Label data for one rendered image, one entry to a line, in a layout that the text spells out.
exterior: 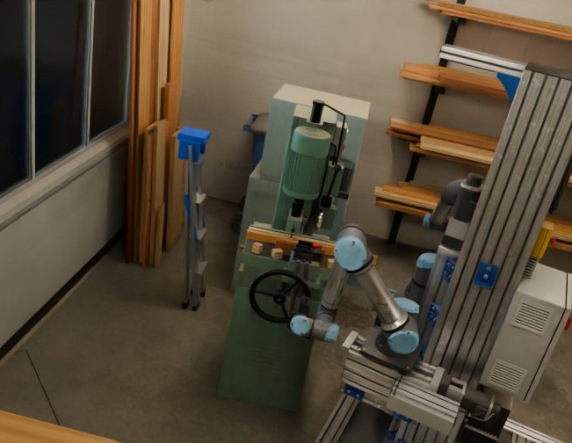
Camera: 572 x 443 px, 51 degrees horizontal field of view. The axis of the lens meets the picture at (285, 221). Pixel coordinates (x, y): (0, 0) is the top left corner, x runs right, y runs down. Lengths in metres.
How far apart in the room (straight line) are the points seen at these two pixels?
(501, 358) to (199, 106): 3.58
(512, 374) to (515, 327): 0.22
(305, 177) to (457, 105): 2.55
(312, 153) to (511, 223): 0.92
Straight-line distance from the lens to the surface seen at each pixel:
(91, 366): 3.55
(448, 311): 2.67
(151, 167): 4.14
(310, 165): 2.77
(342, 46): 5.04
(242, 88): 5.23
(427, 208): 4.95
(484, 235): 2.49
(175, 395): 3.40
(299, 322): 2.40
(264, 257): 2.89
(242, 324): 3.11
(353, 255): 2.20
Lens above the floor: 2.30
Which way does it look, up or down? 25 degrees down
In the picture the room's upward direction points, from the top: 11 degrees clockwise
